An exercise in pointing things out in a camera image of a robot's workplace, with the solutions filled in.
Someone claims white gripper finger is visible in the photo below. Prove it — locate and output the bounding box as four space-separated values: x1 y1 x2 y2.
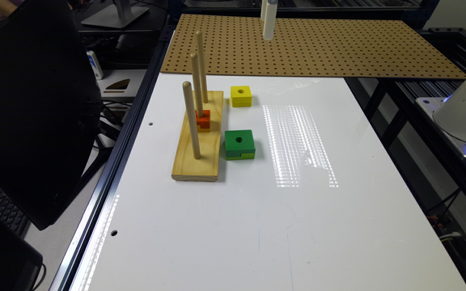
261 0 266 21
262 0 277 40

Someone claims yellow block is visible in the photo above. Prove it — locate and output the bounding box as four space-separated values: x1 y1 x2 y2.
231 86 252 108

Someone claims orange block on peg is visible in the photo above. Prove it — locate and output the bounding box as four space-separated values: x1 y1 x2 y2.
195 110 211 133

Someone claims green block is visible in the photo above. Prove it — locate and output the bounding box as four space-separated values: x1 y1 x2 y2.
225 129 256 160

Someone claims rear wooden peg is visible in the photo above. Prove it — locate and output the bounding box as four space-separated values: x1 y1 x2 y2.
195 31 208 103

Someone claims wooden peg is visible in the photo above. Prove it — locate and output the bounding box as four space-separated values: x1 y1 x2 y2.
182 81 201 159
190 53 204 118
195 31 208 103

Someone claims middle wooden peg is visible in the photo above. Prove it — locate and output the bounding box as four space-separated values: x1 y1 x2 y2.
190 53 204 118

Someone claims front wooden peg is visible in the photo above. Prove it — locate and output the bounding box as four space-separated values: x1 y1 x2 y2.
182 81 201 159

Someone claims brown pegboard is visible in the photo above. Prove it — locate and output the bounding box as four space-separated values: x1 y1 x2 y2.
161 14 466 79

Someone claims silver monitor stand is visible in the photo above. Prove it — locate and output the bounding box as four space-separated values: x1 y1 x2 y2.
81 0 150 28

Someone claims wooden peg base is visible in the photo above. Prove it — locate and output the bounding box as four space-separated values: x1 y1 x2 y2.
171 90 225 183

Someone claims black monitor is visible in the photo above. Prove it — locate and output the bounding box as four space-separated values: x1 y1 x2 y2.
0 0 102 229

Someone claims black keyboard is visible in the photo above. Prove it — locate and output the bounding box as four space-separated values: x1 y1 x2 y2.
0 189 30 238

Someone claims black laptop corner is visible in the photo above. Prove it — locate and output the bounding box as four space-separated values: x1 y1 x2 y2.
0 221 43 291

